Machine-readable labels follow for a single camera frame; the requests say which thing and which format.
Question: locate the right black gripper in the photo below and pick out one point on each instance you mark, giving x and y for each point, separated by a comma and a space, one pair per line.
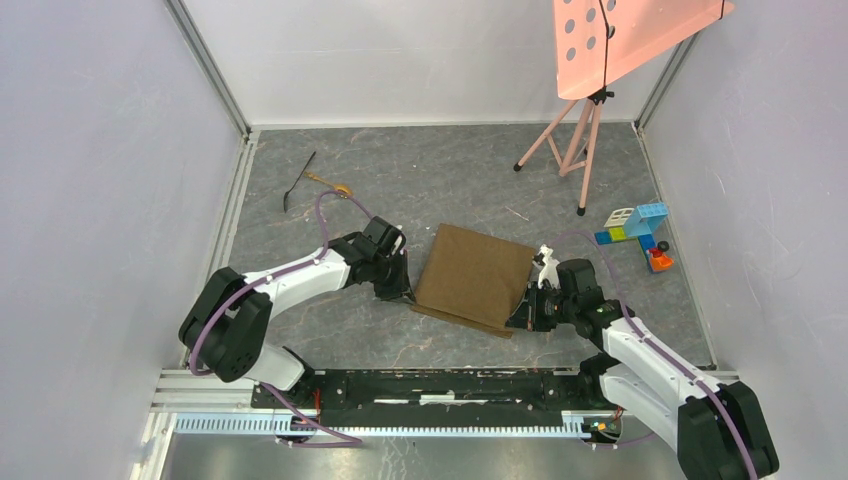
526, 315

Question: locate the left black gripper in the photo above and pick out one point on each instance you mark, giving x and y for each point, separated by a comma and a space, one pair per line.
400, 290

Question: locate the brown cloth napkin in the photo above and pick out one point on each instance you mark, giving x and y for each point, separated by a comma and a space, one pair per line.
473, 280

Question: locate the gold spoon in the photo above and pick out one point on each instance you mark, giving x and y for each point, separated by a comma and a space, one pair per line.
345, 190

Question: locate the black fork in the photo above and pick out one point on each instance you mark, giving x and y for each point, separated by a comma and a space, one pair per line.
286, 196

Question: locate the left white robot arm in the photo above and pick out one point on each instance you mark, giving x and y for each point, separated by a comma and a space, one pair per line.
226, 328

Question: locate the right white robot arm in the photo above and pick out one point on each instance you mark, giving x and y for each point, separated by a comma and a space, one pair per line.
716, 428

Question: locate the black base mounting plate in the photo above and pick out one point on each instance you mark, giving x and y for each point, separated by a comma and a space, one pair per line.
423, 398

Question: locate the colourful toy block structure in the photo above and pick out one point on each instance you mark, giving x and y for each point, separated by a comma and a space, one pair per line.
639, 223

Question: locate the pink music stand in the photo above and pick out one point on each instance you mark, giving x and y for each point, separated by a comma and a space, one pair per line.
597, 43

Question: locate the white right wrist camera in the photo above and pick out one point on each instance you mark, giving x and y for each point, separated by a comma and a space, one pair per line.
548, 277

